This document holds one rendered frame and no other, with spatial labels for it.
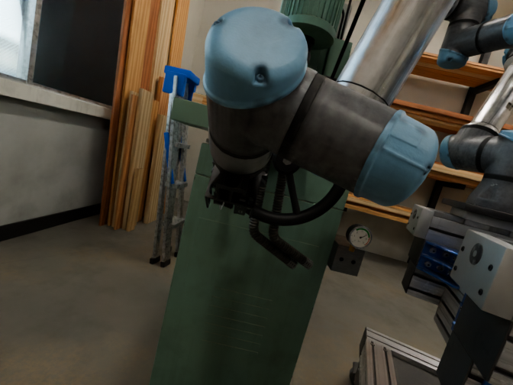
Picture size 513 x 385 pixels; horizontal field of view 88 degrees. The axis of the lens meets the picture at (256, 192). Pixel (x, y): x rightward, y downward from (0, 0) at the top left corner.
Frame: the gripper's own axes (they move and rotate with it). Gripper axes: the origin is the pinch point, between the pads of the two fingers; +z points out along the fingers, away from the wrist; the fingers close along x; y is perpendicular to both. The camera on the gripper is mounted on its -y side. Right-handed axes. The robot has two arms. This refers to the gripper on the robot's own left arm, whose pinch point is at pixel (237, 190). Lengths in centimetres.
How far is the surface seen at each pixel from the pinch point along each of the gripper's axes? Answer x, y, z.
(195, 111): -17.0, -24.5, 13.1
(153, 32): -101, -157, 114
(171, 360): -8, 42, 51
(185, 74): -47, -88, 72
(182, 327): -7, 31, 45
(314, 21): 9, -57, 3
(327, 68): 21, -68, 27
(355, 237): 33.2, -2.5, 18.6
